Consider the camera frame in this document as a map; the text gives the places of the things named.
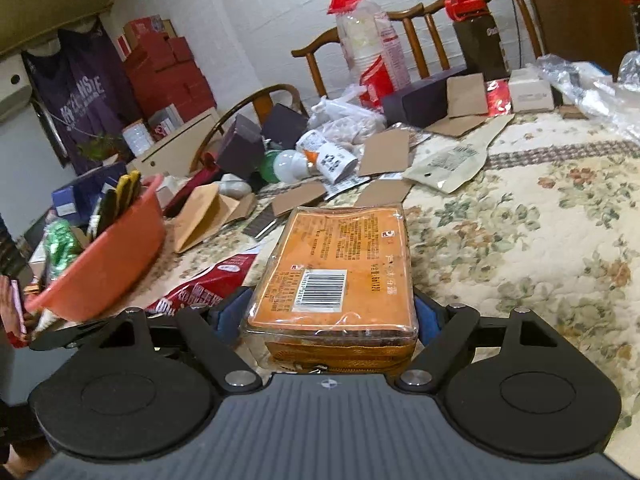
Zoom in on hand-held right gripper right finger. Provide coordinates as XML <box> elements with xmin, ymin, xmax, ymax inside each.
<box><xmin>395</xmin><ymin>295</ymin><xmax>559</xmax><ymax>392</ymax></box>

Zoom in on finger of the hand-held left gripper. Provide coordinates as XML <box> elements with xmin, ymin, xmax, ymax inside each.
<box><xmin>28</xmin><ymin>320</ymin><xmax>126</xmax><ymax>352</ymax></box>

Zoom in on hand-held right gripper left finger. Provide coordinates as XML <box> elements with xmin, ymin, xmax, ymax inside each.
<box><xmin>97</xmin><ymin>287</ymin><xmax>262</xmax><ymax>394</ymax></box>

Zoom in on red cardboard box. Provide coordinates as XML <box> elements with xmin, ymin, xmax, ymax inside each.
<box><xmin>0</xmin><ymin>275</ymin><xmax>29</xmax><ymax>349</ymax></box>

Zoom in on pink plastic basin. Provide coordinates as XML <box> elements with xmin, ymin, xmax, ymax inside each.
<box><xmin>25</xmin><ymin>174</ymin><xmax>169</xmax><ymax>324</ymax></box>

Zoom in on orange plastic-wrapped pack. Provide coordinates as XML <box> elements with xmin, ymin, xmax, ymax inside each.
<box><xmin>239</xmin><ymin>203</ymin><xmax>421</xmax><ymax>376</ymax></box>

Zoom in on floral cloth desktop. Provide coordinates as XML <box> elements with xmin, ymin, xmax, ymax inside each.
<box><xmin>115</xmin><ymin>105</ymin><xmax>640</xmax><ymax>480</ymax></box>

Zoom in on red printed snack bag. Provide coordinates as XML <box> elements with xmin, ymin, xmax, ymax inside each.
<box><xmin>147</xmin><ymin>254</ymin><xmax>259</xmax><ymax>316</ymax></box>

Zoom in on green shiny wrapper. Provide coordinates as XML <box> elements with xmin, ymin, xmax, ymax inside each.
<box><xmin>42</xmin><ymin>220</ymin><xmax>84</xmax><ymax>281</ymax></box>

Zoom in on dark brown card strip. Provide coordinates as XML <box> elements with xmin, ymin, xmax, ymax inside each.
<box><xmin>243</xmin><ymin>207</ymin><xmax>281</xmax><ymax>239</ymax></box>

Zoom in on kraft paper envelope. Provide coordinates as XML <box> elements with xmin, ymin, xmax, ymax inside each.
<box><xmin>172</xmin><ymin>183</ymin><xmax>241</xmax><ymax>255</ymax></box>

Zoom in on grey oval pebble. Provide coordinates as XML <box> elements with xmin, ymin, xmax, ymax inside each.
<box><xmin>220</xmin><ymin>174</ymin><xmax>253</xmax><ymax>199</ymax></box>

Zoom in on brown cardboard piece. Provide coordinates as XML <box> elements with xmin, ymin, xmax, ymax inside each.
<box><xmin>446</xmin><ymin>73</ymin><xmax>489</xmax><ymax>119</ymax></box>
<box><xmin>357</xmin><ymin>127</ymin><xmax>414</xmax><ymax>179</ymax></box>
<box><xmin>350</xmin><ymin>177</ymin><xmax>414</xmax><ymax>209</ymax></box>
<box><xmin>270</xmin><ymin>180</ymin><xmax>329</xmax><ymax>216</ymax></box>

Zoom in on dark red cushion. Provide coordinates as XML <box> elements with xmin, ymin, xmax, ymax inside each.
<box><xmin>162</xmin><ymin>152</ymin><xmax>224</xmax><ymax>219</ymax></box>

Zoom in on blue cardboard box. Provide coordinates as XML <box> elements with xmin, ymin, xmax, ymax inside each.
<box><xmin>51</xmin><ymin>162</ymin><xmax>129</xmax><ymax>224</ymax></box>

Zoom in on green ball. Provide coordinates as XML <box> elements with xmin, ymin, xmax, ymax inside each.
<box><xmin>258</xmin><ymin>150</ymin><xmax>281</xmax><ymax>184</ymax></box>

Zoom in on white flat pouch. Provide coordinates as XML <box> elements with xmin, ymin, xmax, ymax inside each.
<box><xmin>403</xmin><ymin>112</ymin><xmax>516</xmax><ymax>195</ymax></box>

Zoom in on white light bulb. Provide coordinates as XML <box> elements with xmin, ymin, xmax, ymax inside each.
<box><xmin>274</xmin><ymin>150</ymin><xmax>321</xmax><ymax>185</ymax></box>

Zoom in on purple box with barcode label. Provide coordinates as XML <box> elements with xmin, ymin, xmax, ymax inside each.
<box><xmin>215</xmin><ymin>114</ymin><xmax>266</xmax><ymax>181</ymax></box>

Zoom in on beige cabinet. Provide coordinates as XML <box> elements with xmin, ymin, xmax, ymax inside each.
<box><xmin>127</xmin><ymin>107</ymin><xmax>229</xmax><ymax>176</ymax></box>

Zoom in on plain purple box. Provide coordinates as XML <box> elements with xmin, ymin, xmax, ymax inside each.
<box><xmin>261</xmin><ymin>104</ymin><xmax>310</xmax><ymax>151</ymax></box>

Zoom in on white ribbed container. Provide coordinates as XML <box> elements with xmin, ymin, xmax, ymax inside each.
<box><xmin>122</xmin><ymin>120</ymin><xmax>154</xmax><ymax>156</ymax></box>

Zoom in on round-back wooden chair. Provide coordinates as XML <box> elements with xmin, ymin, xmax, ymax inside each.
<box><xmin>190</xmin><ymin>85</ymin><xmax>309</xmax><ymax>171</ymax></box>

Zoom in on clear bag of white pieces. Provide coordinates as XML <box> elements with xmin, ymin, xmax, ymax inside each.
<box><xmin>306</xmin><ymin>85</ymin><xmax>389</xmax><ymax>146</ymax></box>

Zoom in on long purple box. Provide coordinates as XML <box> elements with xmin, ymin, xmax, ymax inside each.
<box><xmin>382</xmin><ymin>65</ymin><xmax>469</xmax><ymax>129</ymax></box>

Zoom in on small red packet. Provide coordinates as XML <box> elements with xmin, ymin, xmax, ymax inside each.
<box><xmin>485</xmin><ymin>80</ymin><xmax>514</xmax><ymax>116</ymax></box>

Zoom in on small white box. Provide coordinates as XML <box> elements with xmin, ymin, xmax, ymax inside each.
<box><xmin>509</xmin><ymin>69</ymin><xmax>555</xmax><ymax>113</ymax></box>

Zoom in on stack of red boxes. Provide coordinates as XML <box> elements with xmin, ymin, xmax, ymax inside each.
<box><xmin>116</xmin><ymin>16</ymin><xmax>217</xmax><ymax>121</ymax></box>

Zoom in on wooden chair with carved splat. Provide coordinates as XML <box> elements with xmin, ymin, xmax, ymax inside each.
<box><xmin>291</xmin><ymin>27</ymin><xmax>347</xmax><ymax>99</ymax></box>

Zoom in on dark jar with red lid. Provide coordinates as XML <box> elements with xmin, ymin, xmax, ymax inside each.
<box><xmin>444</xmin><ymin>0</ymin><xmax>509</xmax><ymax>81</ymax></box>

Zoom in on bagged paper cup stacks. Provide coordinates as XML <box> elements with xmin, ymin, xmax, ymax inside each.
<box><xmin>327</xmin><ymin>0</ymin><xmax>412</xmax><ymax>111</ymax></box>

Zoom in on wooden chair with spindles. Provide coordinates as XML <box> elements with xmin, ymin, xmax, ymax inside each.
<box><xmin>387</xmin><ymin>0</ymin><xmax>544</xmax><ymax>81</ymax></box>

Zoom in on crumpled clear plastic bag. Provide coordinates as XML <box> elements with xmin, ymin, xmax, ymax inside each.
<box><xmin>537</xmin><ymin>51</ymin><xmax>640</xmax><ymax>142</ymax></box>

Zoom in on wooden door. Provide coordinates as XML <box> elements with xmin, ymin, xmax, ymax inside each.
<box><xmin>517</xmin><ymin>0</ymin><xmax>640</xmax><ymax>77</ymax></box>

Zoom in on yellow black handled pliers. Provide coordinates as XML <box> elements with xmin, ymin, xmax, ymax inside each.
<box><xmin>87</xmin><ymin>170</ymin><xmax>144</xmax><ymax>241</ymax></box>

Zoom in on white wall appliance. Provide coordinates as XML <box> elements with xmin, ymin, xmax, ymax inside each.
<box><xmin>0</xmin><ymin>55</ymin><xmax>34</xmax><ymax>121</ymax></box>

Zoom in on black wall cable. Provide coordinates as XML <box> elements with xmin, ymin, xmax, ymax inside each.
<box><xmin>502</xmin><ymin>0</ymin><xmax>527</xmax><ymax>69</ymax></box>

